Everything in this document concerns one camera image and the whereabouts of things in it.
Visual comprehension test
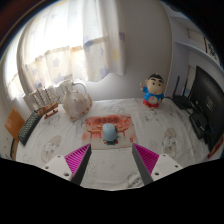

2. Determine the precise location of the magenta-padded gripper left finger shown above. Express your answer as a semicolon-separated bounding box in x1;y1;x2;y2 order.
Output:
42;143;93;186

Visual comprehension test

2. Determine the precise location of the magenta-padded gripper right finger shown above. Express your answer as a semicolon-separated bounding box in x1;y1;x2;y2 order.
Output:
131;143;184;186

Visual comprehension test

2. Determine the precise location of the light blue computer mouse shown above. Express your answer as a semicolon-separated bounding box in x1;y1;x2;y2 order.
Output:
101;122;119;143

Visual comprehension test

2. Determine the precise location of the red cartoon print mouse pad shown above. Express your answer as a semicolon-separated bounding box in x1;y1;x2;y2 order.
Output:
81;114;139;151

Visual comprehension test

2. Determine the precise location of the white printed tablecloth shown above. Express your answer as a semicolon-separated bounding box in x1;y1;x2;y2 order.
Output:
14;97;218;192

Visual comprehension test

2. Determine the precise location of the dark keyboard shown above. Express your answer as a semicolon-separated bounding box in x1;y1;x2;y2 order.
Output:
17;110;45;147

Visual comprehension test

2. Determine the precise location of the black monitor stand base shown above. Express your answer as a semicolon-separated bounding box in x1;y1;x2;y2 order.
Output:
188;111;210;141

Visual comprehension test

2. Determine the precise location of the wooden model sailing ship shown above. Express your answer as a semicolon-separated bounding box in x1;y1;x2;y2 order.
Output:
23;85;63;120

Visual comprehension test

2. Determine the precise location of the cartoon boy figure clock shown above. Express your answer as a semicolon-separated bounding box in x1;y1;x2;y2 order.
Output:
139;73;166;109

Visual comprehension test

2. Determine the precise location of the black router with antennas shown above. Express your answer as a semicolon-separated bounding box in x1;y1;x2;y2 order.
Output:
171;75;195;111

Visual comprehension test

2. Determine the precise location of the wooden chair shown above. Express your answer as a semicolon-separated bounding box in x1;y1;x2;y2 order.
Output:
4;107;27;162

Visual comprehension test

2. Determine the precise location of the black computer monitor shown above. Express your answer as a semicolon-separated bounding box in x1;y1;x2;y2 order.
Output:
189;65;224;153

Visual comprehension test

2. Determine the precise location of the white star print curtain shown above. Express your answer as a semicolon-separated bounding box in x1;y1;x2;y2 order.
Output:
16;0;127;98

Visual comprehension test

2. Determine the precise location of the white wall shelf unit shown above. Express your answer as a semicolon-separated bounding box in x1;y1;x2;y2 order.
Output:
165;6;224;102

